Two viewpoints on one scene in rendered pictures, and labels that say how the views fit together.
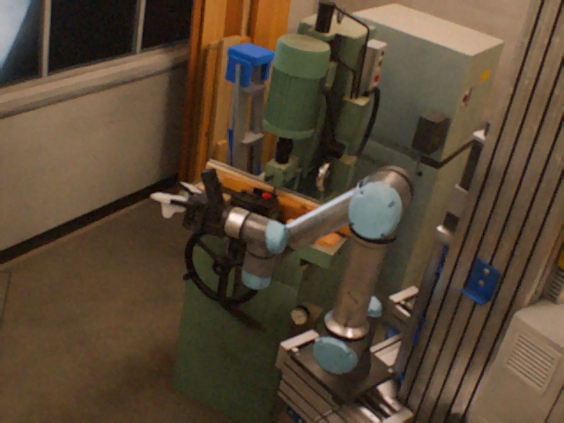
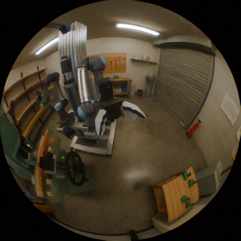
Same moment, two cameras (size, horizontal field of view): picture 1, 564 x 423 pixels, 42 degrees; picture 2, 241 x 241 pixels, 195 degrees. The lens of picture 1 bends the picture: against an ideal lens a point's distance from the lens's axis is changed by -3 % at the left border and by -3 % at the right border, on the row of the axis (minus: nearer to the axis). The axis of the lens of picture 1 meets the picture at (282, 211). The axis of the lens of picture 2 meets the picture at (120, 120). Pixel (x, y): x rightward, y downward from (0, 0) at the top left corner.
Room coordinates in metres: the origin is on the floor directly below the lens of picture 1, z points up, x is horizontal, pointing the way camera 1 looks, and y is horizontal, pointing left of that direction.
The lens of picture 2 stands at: (1.80, 0.40, 1.36)
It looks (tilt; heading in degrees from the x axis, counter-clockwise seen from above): 43 degrees down; 231
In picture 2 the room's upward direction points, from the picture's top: straight up
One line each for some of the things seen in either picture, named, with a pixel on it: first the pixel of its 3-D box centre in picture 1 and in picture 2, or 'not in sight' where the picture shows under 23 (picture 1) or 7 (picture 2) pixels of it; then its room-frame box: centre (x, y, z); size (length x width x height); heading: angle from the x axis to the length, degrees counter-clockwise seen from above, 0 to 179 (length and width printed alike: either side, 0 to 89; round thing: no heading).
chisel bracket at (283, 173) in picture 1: (282, 171); (30, 159); (2.38, 0.03, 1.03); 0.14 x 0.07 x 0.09; 160
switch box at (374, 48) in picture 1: (370, 64); not in sight; (2.62, -0.21, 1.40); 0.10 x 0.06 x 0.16; 160
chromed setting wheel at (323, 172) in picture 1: (325, 174); (28, 147); (2.44, -0.13, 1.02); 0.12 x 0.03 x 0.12; 160
